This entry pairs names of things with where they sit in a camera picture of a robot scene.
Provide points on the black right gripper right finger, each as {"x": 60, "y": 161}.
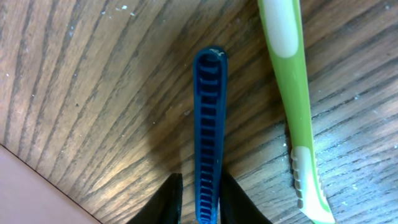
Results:
{"x": 235, "y": 206}

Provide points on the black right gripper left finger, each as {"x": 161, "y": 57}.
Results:
{"x": 165, "y": 206}

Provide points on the blue disposable razor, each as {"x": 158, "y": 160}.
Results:
{"x": 210, "y": 77}

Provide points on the green white toothbrush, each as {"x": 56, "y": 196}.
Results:
{"x": 282, "y": 25}

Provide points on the open white cardboard box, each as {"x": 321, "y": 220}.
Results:
{"x": 26, "y": 197}

